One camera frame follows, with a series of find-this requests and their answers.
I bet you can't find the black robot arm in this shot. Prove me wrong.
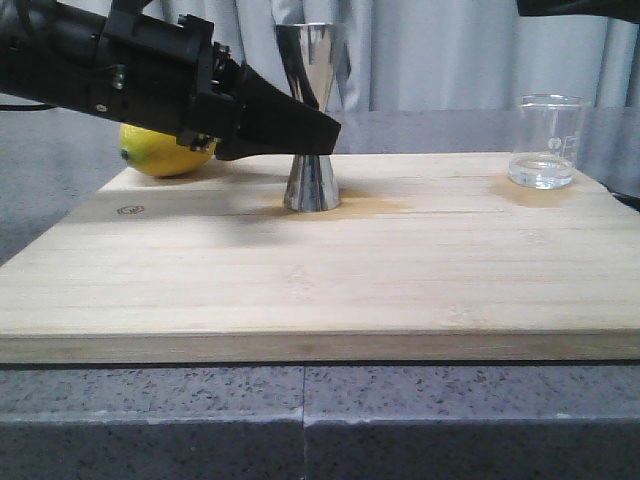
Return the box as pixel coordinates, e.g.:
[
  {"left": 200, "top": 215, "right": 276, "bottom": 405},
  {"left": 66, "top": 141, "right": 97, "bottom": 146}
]
[{"left": 1, "top": 1, "right": 340, "bottom": 161}]

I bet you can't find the yellow lemon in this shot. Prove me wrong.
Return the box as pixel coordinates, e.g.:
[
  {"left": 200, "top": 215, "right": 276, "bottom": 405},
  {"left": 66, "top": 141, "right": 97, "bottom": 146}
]
[{"left": 119, "top": 124, "right": 216, "bottom": 177}]

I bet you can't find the grey curtain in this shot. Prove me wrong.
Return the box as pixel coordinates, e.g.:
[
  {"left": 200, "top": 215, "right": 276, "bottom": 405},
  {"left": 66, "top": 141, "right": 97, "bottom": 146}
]
[{"left": 0, "top": 0, "right": 640, "bottom": 114}]

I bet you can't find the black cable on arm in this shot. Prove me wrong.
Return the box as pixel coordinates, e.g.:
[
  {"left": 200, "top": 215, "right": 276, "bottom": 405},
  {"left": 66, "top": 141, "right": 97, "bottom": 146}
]
[{"left": 0, "top": 101, "right": 56, "bottom": 112}]

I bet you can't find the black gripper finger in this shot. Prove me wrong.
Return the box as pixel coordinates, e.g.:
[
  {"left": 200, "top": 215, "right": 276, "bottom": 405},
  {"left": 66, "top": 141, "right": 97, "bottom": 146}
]
[{"left": 516, "top": 0, "right": 639, "bottom": 22}]

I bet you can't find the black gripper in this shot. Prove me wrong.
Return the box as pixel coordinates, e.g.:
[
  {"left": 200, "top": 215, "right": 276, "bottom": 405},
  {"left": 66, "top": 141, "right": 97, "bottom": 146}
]
[{"left": 89, "top": 6, "right": 341, "bottom": 161}]

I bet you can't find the wooden cutting board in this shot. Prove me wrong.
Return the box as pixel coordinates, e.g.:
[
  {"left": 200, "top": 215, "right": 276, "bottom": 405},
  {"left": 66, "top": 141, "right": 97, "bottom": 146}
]
[{"left": 1, "top": 153, "right": 639, "bottom": 363}]

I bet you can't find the steel double jigger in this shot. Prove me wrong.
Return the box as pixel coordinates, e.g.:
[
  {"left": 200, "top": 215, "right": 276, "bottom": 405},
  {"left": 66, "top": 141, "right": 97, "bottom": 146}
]
[{"left": 275, "top": 22, "right": 346, "bottom": 212}]

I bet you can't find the glass beaker with liquid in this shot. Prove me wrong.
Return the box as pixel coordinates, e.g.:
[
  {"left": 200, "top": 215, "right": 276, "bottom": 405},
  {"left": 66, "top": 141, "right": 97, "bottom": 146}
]
[{"left": 508, "top": 94, "right": 587, "bottom": 190}]

